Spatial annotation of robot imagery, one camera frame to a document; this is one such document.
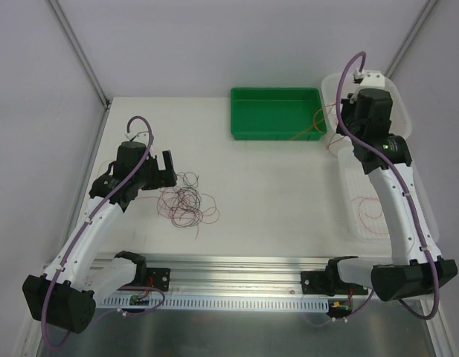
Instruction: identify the separated red wire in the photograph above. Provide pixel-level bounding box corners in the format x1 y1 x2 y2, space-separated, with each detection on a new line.
350 196 392 237
288 103 349 152

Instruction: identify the wire bundle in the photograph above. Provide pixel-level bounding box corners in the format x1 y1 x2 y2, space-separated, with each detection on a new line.
94 159 220 242

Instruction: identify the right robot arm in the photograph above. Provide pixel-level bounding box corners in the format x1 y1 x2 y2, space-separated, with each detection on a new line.
324 89 458 301

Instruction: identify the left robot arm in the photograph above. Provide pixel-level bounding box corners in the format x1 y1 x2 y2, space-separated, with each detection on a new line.
22 141 177 333

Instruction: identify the white solid plastic basket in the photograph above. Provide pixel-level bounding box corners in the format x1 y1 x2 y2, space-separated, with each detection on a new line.
321 72 412 157

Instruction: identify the green plastic tray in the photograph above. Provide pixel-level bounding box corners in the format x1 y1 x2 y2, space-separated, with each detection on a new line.
230 87 327 141

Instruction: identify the white perforated plastic basket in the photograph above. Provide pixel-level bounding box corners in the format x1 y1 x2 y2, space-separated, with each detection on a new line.
337 147 440 246

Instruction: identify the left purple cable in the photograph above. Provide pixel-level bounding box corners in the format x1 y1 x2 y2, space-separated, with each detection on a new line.
40 116 167 350

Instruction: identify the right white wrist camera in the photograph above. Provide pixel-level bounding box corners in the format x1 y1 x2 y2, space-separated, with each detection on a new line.
350 69 385 103

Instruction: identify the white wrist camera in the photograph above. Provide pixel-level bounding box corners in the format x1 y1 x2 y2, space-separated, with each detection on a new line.
350 69 385 103
125 131 149 141

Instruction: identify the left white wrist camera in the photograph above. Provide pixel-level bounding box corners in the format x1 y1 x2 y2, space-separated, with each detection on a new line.
125 131 149 141

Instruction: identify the aluminium mounting rail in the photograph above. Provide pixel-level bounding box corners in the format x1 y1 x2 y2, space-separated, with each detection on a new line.
42 254 440 300

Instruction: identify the white slotted cable duct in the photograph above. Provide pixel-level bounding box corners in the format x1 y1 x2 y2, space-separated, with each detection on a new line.
97 294 329 313

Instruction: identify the right aluminium frame post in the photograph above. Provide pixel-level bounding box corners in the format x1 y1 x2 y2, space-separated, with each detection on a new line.
385 0 441 80

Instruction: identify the aluminium frame post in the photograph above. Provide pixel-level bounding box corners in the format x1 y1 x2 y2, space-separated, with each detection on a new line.
385 0 441 80
45 0 110 109

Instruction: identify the left aluminium frame post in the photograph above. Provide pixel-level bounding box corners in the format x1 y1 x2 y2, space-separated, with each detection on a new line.
45 0 110 109

